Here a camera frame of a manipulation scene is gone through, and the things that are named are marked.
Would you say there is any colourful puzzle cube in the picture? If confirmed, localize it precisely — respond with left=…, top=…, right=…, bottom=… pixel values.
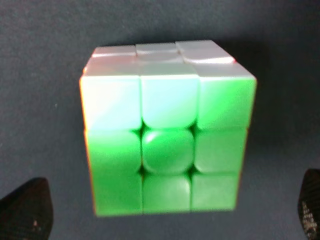
left=79, top=40, right=257, bottom=217

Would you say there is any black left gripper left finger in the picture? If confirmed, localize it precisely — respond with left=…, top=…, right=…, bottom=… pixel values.
left=0, top=177, right=54, bottom=240

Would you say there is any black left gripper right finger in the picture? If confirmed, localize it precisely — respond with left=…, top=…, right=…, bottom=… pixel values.
left=297, top=168, right=320, bottom=240

